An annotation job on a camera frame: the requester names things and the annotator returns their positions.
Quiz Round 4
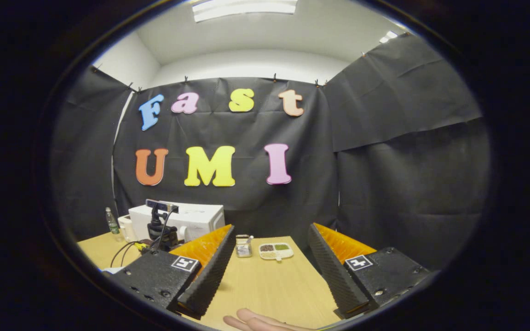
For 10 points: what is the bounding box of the black cable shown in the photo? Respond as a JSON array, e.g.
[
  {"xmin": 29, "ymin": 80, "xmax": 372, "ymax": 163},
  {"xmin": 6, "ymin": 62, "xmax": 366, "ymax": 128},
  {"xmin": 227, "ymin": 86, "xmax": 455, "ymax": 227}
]
[{"xmin": 110, "ymin": 239, "xmax": 151, "ymax": 268}]

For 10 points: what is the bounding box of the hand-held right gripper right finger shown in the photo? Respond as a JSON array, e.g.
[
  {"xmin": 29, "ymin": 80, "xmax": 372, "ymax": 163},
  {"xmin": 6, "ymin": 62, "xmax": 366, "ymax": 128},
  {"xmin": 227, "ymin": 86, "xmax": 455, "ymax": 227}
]
[{"xmin": 308, "ymin": 223, "xmax": 432, "ymax": 320}]

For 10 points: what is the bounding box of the black backdrop cloth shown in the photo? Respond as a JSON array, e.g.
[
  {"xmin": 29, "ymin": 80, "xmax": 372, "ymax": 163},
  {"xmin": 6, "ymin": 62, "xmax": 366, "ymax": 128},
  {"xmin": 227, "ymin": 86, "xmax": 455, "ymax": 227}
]
[{"xmin": 49, "ymin": 34, "xmax": 491, "ymax": 272}]

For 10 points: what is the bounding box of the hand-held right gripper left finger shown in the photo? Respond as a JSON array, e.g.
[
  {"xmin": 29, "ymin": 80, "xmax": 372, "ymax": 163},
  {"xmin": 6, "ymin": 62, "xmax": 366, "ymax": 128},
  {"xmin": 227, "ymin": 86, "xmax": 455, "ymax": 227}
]
[{"xmin": 104, "ymin": 224, "xmax": 237, "ymax": 320}]

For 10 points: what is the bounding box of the long ceiling light panel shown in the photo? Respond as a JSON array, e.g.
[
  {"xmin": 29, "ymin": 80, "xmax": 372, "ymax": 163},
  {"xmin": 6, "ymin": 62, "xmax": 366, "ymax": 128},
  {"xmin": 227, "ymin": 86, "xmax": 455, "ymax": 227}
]
[{"xmin": 192, "ymin": 0, "xmax": 299, "ymax": 23}]

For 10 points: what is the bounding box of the metal mesh utensil holder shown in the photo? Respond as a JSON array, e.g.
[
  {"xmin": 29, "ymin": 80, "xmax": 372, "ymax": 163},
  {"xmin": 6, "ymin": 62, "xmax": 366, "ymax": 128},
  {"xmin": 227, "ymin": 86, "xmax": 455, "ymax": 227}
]
[{"xmin": 236, "ymin": 234, "xmax": 254, "ymax": 258}]

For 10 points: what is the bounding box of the white divided condiment dish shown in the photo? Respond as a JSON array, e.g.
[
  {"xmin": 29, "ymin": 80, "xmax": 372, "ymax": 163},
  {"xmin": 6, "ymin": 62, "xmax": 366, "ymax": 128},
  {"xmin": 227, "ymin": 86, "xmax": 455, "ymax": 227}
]
[{"xmin": 259, "ymin": 243, "xmax": 294, "ymax": 261}]

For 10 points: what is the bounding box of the clear plastic water bottle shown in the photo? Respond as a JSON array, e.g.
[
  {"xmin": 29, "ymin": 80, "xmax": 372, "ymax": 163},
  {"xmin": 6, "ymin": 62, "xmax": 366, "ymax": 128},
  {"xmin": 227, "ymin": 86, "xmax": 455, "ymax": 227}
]
[{"xmin": 105, "ymin": 207, "xmax": 121, "ymax": 242}]

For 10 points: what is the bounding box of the white toaster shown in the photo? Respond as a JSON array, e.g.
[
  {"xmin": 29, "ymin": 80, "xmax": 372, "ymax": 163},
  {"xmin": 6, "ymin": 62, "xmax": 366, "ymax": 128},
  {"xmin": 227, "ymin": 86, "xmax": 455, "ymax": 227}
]
[{"xmin": 118, "ymin": 215, "xmax": 136, "ymax": 242}]

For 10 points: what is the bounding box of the white microwave oven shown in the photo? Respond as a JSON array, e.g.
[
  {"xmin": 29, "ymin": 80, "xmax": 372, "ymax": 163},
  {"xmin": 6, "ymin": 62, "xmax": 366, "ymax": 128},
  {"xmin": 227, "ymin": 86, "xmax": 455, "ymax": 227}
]
[{"xmin": 128, "ymin": 202, "xmax": 225, "ymax": 243}]

